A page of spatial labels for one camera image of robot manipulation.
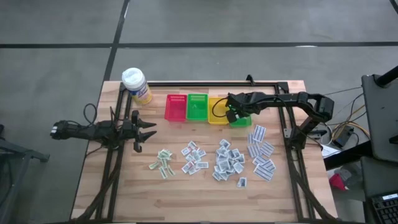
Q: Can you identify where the black keyboard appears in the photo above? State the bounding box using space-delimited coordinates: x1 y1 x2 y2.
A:
370 192 398 224

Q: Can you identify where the yellow Lysol wipes canister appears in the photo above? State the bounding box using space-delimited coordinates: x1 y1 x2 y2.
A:
121 67 154 106

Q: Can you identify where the grey metal stand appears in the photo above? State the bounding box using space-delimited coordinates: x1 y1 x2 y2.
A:
0 123 50 224

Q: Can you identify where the small black computer box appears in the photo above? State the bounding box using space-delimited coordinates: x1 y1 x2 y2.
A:
331 125 354 149

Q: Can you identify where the red plastic basket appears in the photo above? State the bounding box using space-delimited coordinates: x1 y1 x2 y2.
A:
164 94 188 123

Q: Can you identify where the black pole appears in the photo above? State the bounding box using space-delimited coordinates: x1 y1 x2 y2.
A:
374 64 398 88

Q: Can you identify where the red object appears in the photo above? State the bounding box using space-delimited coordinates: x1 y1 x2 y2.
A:
328 173 348 192

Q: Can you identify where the yellow plastic basket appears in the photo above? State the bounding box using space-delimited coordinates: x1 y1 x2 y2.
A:
208 97 230 126

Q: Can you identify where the yellow cable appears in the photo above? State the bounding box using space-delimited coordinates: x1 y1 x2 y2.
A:
331 104 371 141

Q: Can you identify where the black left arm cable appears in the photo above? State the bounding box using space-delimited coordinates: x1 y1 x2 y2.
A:
83 103 98 126

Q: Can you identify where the white paper sheet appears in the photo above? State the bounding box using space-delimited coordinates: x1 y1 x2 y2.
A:
321 144 342 159

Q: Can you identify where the green plastic basket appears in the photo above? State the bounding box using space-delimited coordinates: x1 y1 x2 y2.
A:
186 93 209 122
229 113 252 128

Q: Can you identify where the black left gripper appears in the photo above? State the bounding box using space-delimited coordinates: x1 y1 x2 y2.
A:
118 110 158 153

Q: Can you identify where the black right camera cable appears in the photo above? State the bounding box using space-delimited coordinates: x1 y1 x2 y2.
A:
211 97 231 119

